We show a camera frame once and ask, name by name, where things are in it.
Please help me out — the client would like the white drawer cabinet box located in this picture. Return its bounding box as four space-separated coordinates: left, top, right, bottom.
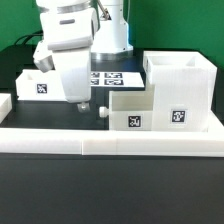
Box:
143 51 217 132

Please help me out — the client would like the white foam border wall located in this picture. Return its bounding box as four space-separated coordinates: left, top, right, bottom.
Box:
0 93 224 158

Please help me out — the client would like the white marker tag sheet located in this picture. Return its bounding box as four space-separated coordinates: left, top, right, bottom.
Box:
91 72 144 88

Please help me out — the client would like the white drawer tagged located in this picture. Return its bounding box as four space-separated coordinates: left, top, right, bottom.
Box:
99 91 153 131
15 69 65 101

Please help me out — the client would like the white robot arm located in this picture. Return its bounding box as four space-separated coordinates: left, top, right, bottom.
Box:
33 0 133 112

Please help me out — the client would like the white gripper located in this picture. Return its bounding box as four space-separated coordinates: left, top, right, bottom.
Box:
33 8 98 112

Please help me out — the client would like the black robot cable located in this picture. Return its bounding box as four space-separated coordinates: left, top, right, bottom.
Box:
13 30 44 46

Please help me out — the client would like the white drawer front tagged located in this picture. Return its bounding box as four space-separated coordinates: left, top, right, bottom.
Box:
99 91 153 131

